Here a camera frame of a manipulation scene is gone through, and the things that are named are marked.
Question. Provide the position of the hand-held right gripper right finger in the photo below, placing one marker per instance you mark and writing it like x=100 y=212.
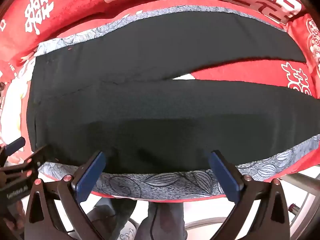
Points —
x=224 y=180

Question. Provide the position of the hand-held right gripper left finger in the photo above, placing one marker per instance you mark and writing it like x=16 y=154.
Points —
x=90 y=177

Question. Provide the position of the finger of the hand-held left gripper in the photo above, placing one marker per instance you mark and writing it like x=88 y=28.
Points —
x=15 y=145
x=37 y=158

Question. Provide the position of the black pants with grey trim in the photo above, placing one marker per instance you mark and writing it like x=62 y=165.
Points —
x=155 y=110

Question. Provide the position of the person's left leg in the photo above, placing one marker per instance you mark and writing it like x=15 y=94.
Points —
x=110 y=217

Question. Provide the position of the person's leg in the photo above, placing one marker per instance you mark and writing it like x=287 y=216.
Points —
x=165 y=220
x=110 y=217

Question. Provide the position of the white shoe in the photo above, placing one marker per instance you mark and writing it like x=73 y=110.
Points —
x=128 y=231

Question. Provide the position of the person's right leg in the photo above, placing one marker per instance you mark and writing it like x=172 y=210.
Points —
x=165 y=220

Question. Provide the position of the red printed blanket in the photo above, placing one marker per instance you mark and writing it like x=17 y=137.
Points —
x=250 y=71

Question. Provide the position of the folded red printed quilt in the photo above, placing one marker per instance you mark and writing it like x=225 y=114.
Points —
x=75 y=7

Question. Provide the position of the red patterned pillow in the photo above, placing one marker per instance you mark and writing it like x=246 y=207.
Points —
x=308 y=40

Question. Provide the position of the grey metal frame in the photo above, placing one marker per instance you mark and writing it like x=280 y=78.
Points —
x=300 y=180

